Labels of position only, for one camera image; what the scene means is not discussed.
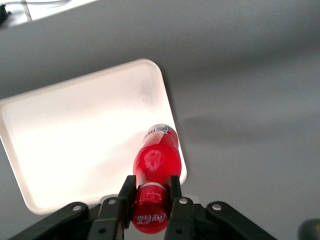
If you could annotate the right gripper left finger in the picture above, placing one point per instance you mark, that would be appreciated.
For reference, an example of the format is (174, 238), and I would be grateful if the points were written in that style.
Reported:
(110, 217)

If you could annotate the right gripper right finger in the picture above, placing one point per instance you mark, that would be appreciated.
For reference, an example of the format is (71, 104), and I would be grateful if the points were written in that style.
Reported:
(182, 220)

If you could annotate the red coke bottle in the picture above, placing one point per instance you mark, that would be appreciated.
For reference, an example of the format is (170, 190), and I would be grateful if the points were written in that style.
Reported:
(155, 160)

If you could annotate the beige plastic tray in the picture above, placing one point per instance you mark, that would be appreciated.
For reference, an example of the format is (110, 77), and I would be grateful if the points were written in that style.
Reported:
(75, 137)

